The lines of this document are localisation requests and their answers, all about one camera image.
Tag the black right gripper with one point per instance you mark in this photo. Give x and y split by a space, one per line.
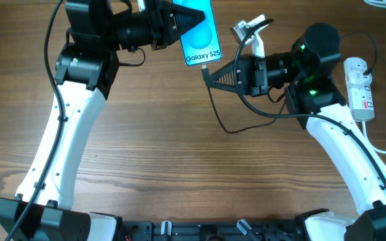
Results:
252 73

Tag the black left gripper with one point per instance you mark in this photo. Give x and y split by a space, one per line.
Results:
161 23

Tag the teal Galaxy smartphone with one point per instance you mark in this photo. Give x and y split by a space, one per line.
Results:
200 44

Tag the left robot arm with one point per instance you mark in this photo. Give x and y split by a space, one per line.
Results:
81 80

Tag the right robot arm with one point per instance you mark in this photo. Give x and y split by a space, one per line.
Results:
311 97

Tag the white charger plug adapter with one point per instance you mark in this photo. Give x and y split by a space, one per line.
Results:
357 78

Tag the white power strip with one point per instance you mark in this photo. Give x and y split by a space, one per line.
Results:
359 97

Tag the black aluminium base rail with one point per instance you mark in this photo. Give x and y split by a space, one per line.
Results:
266 230

